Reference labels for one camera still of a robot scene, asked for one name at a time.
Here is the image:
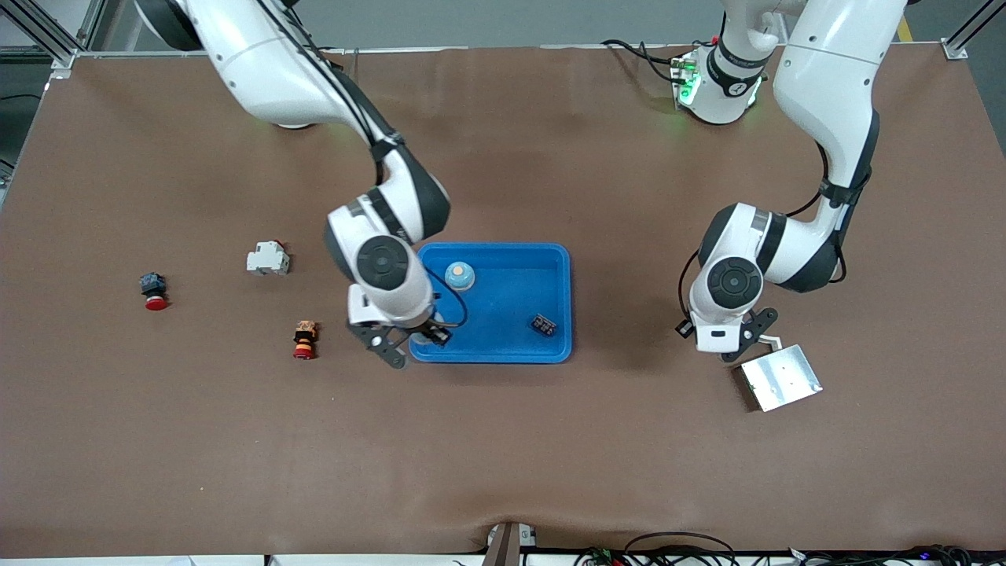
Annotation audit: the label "red button orange body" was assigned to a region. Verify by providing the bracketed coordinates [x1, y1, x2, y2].
[292, 318, 319, 361]

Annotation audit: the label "black cable bundle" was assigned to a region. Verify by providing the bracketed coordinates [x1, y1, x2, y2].
[786, 544, 979, 566]

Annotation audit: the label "grey table edge bracket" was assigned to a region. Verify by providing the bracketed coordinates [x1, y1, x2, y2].
[481, 521, 538, 566]

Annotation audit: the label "black base cables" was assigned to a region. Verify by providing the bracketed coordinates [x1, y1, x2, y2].
[601, 38, 685, 84]

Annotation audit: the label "black cable loop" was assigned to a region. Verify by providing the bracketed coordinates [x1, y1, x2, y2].
[625, 532, 737, 566]

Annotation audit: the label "aluminium frame post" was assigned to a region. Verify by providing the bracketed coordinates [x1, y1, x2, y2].
[0, 0, 107, 70]
[941, 0, 1006, 61]

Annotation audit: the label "red button black base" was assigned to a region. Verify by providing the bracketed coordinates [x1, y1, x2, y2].
[139, 271, 169, 312]

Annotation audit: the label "silver metal box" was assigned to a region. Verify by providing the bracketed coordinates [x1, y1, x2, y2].
[737, 344, 824, 413]

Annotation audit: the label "white plastic connector block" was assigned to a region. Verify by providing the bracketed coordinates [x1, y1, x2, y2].
[246, 240, 291, 277]

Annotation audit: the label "blue plastic tray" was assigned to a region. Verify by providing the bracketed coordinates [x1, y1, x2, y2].
[408, 241, 574, 365]

